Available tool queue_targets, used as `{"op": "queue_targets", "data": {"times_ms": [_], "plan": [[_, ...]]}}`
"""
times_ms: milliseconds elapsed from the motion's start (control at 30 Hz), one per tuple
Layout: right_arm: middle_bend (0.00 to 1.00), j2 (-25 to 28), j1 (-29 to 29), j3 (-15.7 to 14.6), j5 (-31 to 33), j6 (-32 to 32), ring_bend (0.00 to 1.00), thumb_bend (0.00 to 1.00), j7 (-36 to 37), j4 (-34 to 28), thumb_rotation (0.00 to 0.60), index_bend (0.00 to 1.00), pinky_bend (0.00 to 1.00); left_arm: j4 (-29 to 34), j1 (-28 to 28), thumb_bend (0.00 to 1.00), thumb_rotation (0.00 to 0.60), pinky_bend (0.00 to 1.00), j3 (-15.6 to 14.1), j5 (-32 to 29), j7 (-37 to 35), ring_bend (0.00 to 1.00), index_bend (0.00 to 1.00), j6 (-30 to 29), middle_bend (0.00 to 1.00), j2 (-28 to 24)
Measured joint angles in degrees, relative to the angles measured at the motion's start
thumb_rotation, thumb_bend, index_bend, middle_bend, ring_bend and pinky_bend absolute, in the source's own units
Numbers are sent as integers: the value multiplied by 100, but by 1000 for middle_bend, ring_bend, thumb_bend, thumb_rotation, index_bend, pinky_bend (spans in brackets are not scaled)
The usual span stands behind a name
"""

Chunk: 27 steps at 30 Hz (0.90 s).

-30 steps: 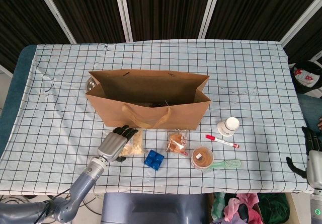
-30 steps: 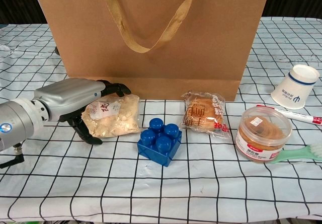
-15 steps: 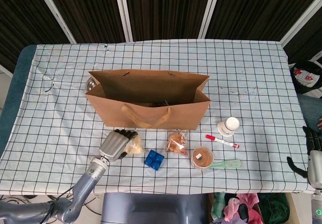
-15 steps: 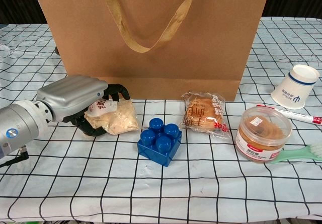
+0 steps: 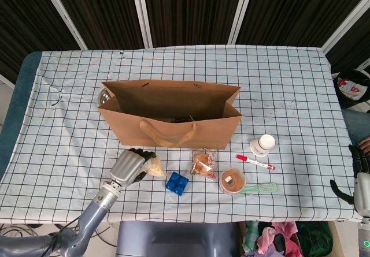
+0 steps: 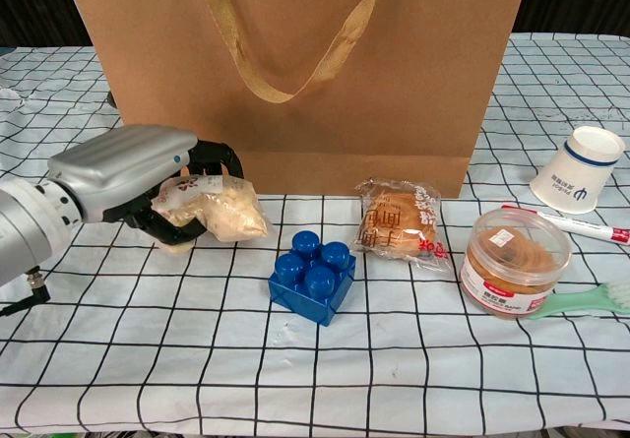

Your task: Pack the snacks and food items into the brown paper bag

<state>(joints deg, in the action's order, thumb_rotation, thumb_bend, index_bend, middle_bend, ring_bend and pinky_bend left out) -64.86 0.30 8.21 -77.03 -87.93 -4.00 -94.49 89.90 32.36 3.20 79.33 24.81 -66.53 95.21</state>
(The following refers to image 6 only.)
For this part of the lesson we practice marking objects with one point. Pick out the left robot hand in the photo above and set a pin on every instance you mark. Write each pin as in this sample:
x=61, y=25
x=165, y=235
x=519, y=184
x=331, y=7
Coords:
x=123, y=167

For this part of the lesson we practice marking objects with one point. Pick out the clear snack packet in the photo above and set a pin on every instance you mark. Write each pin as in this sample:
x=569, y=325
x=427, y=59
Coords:
x=231, y=216

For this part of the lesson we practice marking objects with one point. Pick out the packaged round bread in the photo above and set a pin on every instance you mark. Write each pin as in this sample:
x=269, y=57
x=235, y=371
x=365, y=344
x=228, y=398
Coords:
x=398, y=221

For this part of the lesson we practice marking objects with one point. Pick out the clear jar of cookies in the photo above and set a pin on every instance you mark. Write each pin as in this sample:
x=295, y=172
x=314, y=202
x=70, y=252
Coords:
x=512, y=266

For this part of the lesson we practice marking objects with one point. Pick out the brown paper bag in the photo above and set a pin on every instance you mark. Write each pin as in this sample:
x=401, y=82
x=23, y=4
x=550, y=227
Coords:
x=295, y=128

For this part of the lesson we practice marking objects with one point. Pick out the blue checkered tablecloth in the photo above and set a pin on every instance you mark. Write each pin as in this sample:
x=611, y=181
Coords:
x=197, y=359

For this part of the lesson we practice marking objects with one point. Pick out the blue building block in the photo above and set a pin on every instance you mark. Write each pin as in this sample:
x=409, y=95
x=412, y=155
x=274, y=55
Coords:
x=310, y=280

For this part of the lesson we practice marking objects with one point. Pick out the white paper cup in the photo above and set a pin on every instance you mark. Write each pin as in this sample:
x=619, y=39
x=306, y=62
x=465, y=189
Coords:
x=576, y=172

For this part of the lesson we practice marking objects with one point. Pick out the red and white marker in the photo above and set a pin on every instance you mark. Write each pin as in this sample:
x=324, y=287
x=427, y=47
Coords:
x=590, y=229

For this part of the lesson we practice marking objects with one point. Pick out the green plastic brush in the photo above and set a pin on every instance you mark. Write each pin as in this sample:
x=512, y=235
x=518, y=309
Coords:
x=576, y=300

